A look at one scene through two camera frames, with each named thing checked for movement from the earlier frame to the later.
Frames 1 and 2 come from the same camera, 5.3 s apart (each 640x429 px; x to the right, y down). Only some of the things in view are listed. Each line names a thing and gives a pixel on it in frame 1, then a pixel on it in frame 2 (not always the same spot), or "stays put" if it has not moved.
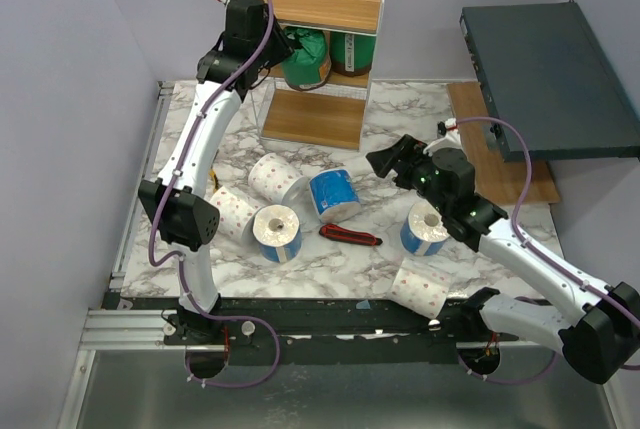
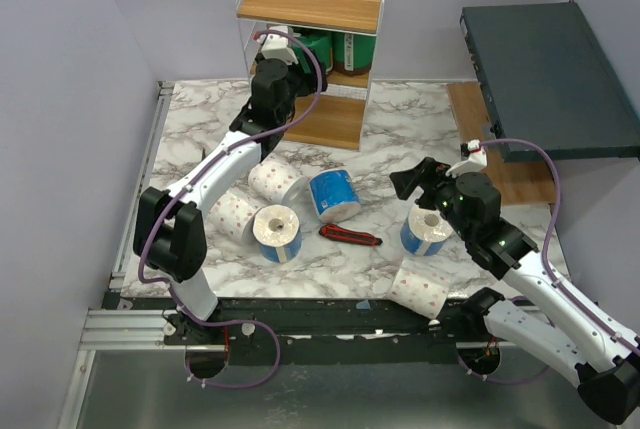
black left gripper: (282, 45) -> (310, 80)
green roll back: (308, 66) stays put
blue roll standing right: (423, 230) stays put
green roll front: (351, 54) stays put
